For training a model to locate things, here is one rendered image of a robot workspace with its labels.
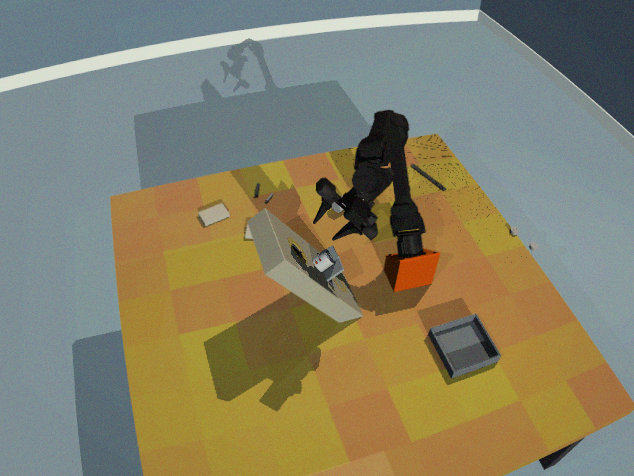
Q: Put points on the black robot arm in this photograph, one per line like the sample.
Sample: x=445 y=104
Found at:
x=385 y=143

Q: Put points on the dark grey thin bar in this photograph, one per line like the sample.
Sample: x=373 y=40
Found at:
x=429 y=177

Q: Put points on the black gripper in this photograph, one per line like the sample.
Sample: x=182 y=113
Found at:
x=327 y=190

